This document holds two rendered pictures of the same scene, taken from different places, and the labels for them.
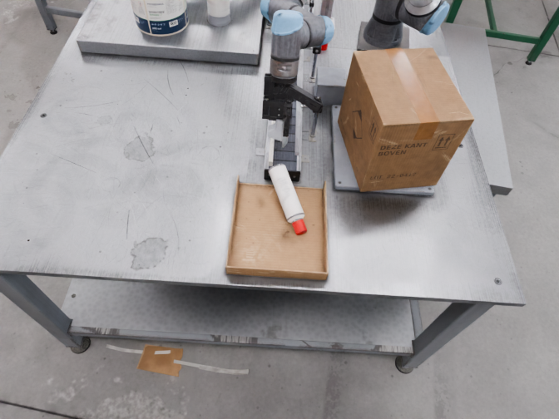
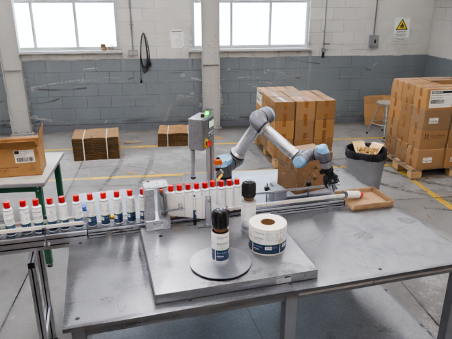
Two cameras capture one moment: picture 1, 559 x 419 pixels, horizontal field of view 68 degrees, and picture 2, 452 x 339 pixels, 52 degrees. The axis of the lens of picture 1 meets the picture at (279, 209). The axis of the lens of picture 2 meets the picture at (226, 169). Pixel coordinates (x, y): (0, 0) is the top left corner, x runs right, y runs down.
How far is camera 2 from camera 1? 3.45 m
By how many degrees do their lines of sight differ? 81
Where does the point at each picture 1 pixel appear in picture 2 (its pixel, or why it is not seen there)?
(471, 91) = (241, 175)
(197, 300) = (374, 301)
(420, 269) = (348, 179)
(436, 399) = not seen: hidden behind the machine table
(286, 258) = (373, 197)
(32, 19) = not seen: outside the picture
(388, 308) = not seen: hidden behind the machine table
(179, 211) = (382, 218)
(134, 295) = (397, 325)
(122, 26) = (286, 257)
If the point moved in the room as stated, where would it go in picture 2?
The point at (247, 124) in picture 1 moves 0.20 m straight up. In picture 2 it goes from (317, 214) to (319, 185)
